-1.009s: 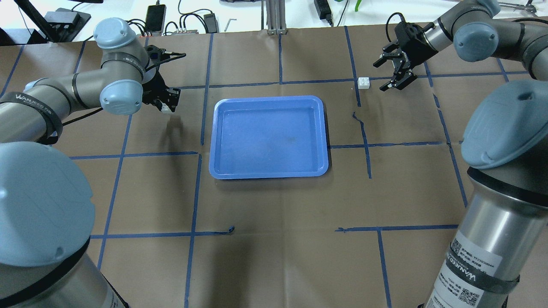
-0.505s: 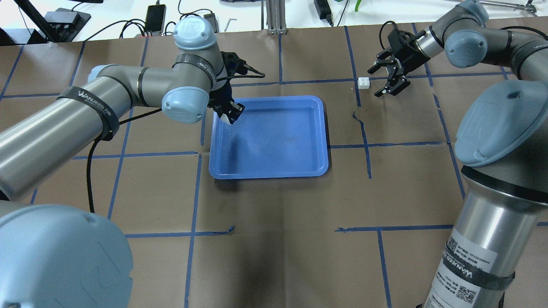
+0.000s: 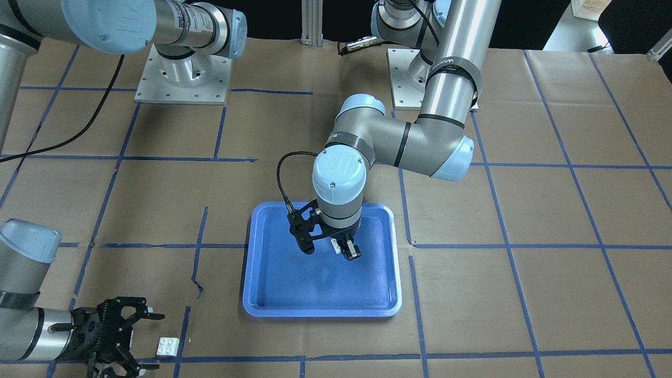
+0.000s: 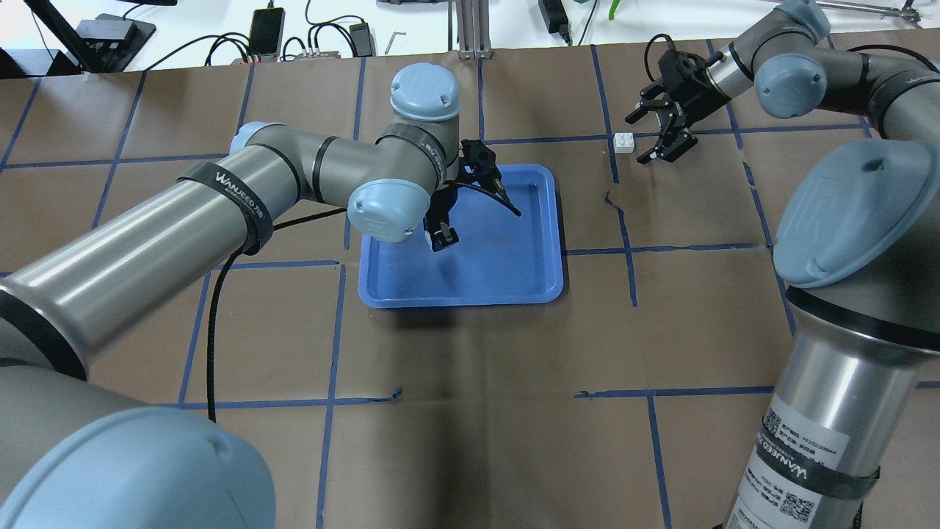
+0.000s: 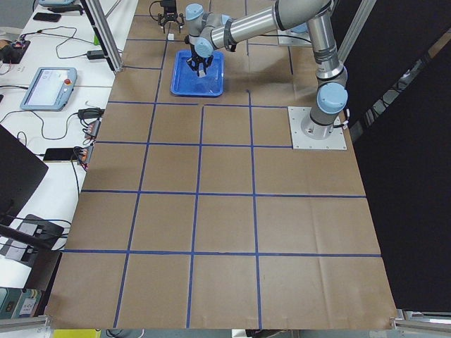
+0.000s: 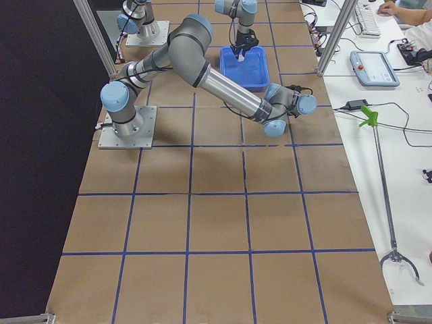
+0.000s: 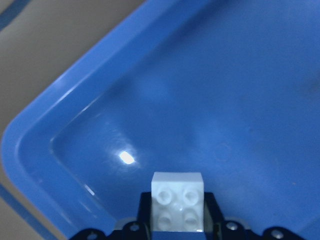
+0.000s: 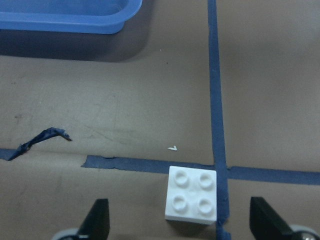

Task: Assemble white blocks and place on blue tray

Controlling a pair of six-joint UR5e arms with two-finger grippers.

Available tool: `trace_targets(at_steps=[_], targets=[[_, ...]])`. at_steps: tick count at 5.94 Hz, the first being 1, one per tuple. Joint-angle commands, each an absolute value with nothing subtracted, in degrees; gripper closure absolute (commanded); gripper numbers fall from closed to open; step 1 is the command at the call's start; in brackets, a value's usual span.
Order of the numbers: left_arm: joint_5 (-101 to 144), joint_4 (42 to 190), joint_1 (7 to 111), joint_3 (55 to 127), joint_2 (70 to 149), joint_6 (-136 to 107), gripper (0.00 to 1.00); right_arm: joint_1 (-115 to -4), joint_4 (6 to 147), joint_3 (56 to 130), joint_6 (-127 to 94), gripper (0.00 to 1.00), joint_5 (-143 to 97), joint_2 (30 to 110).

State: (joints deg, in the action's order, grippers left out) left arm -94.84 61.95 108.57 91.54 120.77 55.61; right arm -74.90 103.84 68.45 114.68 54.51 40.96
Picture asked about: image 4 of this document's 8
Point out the blue plastic tray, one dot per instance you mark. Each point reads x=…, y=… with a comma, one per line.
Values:
x=499, y=259

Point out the aluminium frame post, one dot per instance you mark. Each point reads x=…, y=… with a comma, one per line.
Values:
x=473, y=30

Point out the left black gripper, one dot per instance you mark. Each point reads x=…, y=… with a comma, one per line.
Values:
x=439, y=218

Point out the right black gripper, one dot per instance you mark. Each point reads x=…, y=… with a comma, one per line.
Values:
x=692, y=92

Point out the hex key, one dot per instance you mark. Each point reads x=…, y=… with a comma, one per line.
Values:
x=392, y=40

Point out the black power brick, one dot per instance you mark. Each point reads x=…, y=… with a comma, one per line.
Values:
x=554, y=15

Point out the black power adapter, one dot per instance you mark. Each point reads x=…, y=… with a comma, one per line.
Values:
x=362, y=39

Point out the black monitor stand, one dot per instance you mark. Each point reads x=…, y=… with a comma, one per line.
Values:
x=105, y=44

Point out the green handled reach grabber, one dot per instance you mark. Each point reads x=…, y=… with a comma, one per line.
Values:
x=905, y=12

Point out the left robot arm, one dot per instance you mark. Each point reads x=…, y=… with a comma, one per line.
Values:
x=79, y=456

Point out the usb hub with cables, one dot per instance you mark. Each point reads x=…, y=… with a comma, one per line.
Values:
x=311, y=55

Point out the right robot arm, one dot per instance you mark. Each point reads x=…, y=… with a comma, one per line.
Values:
x=857, y=246

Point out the black smartphone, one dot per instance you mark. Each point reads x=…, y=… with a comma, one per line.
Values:
x=266, y=31

